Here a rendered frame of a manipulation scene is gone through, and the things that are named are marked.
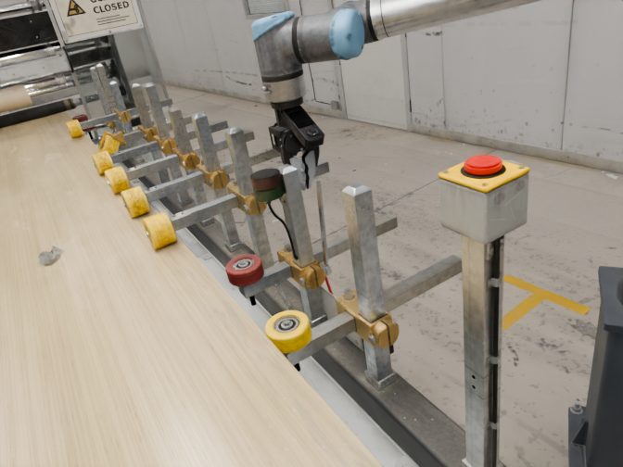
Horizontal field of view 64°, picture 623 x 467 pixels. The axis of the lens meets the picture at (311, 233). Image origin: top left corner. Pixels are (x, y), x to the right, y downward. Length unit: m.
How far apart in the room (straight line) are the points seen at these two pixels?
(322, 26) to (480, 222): 0.58
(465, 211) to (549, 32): 3.15
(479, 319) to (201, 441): 0.41
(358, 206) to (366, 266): 0.12
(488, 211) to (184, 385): 0.54
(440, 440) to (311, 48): 0.76
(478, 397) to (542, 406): 1.22
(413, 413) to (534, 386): 1.09
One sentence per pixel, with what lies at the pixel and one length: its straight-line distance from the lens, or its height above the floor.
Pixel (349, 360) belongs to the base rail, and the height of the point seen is 0.70.
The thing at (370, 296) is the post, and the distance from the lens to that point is 0.89.
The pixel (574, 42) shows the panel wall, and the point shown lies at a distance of 3.62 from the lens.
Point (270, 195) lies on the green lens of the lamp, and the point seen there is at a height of 1.07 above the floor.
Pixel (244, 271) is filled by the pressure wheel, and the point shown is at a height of 0.91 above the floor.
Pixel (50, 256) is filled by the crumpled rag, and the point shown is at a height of 0.91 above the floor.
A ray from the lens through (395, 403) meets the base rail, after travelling 1.01.
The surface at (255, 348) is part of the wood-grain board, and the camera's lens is 0.87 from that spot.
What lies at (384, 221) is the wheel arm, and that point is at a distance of 1.26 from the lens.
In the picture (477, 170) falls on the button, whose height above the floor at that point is 1.23.
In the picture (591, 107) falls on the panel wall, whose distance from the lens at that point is 3.65.
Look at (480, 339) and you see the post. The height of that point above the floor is 0.99.
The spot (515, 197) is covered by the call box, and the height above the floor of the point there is 1.19.
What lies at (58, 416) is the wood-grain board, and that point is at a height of 0.90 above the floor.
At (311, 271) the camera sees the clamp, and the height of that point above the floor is 0.87.
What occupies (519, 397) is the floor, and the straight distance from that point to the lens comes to 2.00.
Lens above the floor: 1.45
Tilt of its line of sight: 28 degrees down
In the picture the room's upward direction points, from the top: 10 degrees counter-clockwise
